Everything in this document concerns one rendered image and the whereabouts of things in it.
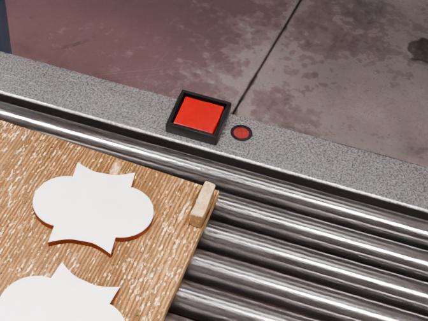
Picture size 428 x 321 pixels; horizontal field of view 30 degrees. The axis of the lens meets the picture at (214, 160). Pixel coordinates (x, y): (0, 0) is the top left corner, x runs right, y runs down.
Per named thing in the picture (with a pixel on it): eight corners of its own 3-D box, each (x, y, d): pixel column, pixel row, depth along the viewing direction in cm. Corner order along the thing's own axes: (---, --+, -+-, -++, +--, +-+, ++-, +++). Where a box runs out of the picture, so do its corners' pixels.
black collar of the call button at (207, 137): (181, 97, 119) (182, 88, 117) (230, 110, 118) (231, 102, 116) (165, 132, 114) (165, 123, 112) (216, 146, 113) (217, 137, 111)
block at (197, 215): (203, 192, 104) (204, 179, 102) (216, 197, 104) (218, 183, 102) (187, 226, 100) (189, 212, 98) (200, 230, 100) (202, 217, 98)
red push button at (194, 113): (185, 102, 118) (185, 95, 117) (223, 113, 117) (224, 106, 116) (172, 129, 114) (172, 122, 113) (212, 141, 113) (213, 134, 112)
